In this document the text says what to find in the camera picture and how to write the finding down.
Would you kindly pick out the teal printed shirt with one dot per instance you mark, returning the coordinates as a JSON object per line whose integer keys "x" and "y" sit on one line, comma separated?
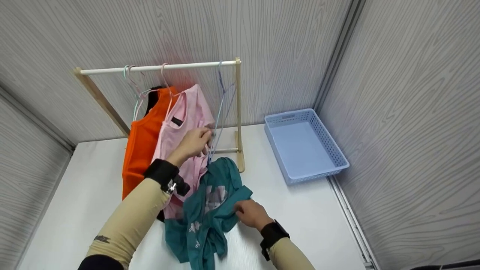
{"x": 210, "y": 221}

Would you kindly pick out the person's right fingers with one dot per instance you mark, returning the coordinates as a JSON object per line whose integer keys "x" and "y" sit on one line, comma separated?
{"x": 240, "y": 212}

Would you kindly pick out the pink sleeveless shirt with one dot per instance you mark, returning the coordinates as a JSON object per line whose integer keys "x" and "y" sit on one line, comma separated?
{"x": 186, "y": 112}

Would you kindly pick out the black garment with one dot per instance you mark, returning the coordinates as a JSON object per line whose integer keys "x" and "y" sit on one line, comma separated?
{"x": 153, "y": 100}

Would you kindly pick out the orange sleeveless shirt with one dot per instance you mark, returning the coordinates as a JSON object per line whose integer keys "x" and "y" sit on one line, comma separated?
{"x": 140, "y": 150}

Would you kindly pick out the person's right forearm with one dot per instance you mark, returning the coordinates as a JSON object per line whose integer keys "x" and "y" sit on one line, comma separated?
{"x": 290, "y": 257}

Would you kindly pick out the person's left hand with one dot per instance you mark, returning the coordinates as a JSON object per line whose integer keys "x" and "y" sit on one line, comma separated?
{"x": 191, "y": 145}

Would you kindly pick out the person's left forearm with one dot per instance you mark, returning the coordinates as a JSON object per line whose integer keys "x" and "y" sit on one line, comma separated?
{"x": 127, "y": 225}

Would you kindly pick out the small wooden clothes rack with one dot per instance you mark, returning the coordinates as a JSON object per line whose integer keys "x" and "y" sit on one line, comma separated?
{"x": 150, "y": 68}

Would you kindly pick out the light blue plastic basket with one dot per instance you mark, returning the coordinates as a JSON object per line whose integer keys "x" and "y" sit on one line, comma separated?
{"x": 303, "y": 148}

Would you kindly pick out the person's left fingers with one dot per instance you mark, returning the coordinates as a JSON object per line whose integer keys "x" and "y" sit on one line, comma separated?
{"x": 208, "y": 140}

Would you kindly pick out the person's right hand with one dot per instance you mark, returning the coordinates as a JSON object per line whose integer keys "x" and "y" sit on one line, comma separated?
{"x": 253, "y": 214}

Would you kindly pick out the black wrist band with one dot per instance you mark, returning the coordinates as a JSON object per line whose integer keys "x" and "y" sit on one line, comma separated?
{"x": 273, "y": 235}
{"x": 163, "y": 173}

